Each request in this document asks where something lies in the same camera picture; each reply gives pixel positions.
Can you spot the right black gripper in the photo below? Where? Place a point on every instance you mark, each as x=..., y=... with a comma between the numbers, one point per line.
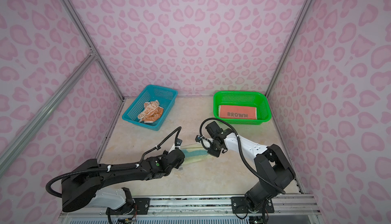
x=212, y=153

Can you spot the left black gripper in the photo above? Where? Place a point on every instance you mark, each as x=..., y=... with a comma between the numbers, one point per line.
x=168, y=154

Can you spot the pink orange towel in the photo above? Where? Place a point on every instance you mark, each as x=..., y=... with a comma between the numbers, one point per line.
x=237, y=112

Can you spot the teal yellow hippo towel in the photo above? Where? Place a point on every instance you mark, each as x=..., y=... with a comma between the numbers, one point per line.
x=194, y=153

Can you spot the orange patterned towel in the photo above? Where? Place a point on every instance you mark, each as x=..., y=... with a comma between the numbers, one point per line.
x=151, y=113

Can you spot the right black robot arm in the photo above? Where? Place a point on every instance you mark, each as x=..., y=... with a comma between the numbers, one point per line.
x=268, y=163

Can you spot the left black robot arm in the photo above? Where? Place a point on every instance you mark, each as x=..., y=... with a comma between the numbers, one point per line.
x=89, y=184

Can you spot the green plastic basket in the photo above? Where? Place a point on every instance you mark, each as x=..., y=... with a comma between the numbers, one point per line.
x=243, y=98

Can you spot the teal plastic basket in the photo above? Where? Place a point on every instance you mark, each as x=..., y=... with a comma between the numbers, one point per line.
x=165, y=96

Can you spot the left diagonal aluminium strut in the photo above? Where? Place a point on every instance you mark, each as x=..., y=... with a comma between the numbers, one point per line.
x=19, y=143

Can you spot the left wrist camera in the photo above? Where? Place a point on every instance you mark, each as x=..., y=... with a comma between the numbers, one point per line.
x=178, y=143

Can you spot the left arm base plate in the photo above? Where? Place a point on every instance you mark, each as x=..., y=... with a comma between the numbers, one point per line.
x=139, y=206

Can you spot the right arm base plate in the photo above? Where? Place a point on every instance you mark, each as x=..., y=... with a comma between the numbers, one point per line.
x=244, y=205

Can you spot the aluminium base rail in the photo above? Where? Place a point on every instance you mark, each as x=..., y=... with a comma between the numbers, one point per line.
x=293, y=208

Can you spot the left corner aluminium post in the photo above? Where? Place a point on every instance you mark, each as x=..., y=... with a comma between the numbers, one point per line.
x=69, y=7

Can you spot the corner aluminium post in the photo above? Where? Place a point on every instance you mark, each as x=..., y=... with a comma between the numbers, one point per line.
x=298, y=24
x=69, y=7

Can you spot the right corner aluminium post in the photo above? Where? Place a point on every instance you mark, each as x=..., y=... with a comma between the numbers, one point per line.
x=298, y=24

